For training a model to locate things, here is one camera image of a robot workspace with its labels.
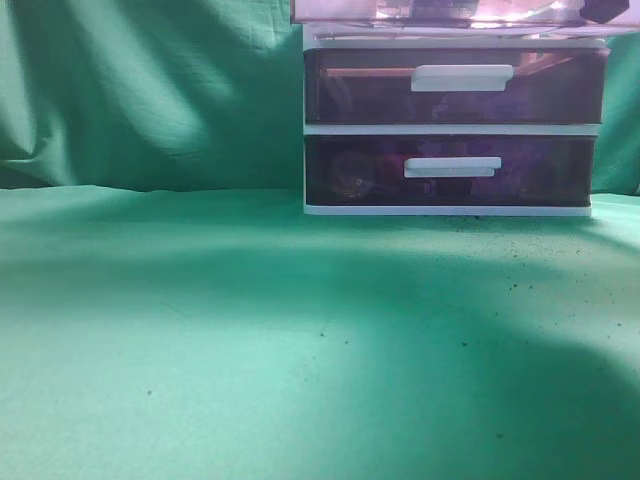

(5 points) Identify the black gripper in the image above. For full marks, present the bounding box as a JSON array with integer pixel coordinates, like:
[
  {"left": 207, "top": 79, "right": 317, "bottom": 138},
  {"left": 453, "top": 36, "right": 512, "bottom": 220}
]
[{"left": 582, "top": 0, "right": 629, "bottom": 23}]

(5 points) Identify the purple translucent drawer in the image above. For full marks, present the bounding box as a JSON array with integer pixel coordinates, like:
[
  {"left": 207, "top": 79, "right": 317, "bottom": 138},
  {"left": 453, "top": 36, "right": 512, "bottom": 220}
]
[
  {"left": 290, "top": 1, "right": 639, "bottom": 36},
  {"left": 304, "top": 135, "right": 595, "bottom": 207},
  {"left": 304, "top": 47, "right": 609, "bottom": 125}
]

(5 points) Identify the green cloth backdrop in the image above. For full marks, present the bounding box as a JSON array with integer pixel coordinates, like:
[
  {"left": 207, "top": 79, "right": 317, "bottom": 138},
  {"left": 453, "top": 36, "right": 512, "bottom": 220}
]
[{"left": 0, "top": 0, "right": 640, "bottom": 196}]

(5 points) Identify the green cloth table cover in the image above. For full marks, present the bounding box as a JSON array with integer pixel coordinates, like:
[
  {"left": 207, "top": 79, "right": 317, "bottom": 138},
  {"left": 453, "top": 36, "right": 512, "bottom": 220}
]
[{"left": 1, "top": 187, "right": 639, "bottom": 479}]

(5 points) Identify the white plastic drawer cabinet frame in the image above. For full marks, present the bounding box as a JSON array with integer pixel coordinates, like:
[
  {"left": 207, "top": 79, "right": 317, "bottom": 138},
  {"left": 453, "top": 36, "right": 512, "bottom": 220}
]
[{"left": 303, "top": 26, "right": 608, "bottom": 216}]

